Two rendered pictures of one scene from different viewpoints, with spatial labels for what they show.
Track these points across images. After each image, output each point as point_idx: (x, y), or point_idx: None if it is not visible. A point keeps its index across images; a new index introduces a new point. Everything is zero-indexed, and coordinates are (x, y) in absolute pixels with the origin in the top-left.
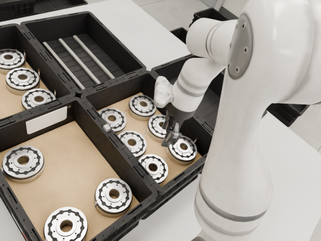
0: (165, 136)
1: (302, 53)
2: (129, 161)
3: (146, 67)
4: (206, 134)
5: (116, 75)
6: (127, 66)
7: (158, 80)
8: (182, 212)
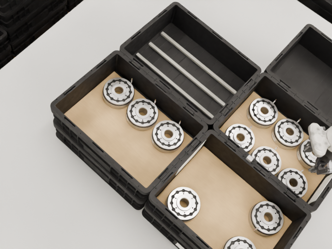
0: (315, 166)
1: None
2: (278, 188)
3: (237, 37)
4: None
5: (222, 76)
6: (234, 64)
7: (312, 129)
8: (316, 209)
